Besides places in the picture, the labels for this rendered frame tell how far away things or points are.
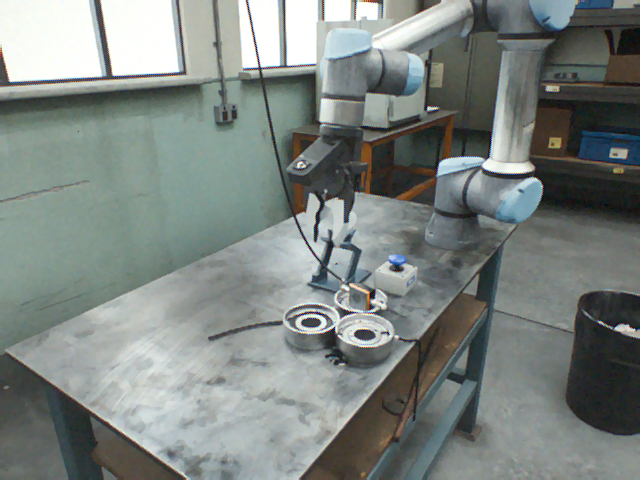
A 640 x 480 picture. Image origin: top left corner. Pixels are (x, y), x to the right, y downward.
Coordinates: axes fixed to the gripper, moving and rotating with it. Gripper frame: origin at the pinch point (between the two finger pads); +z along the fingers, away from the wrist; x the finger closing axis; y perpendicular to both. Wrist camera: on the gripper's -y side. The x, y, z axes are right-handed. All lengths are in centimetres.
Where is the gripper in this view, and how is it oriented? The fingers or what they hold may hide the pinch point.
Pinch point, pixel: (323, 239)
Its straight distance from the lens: 86.5
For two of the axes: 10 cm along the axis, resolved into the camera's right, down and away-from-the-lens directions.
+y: 5.8, -1.9, 8.0
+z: -0.8, 9.6, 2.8
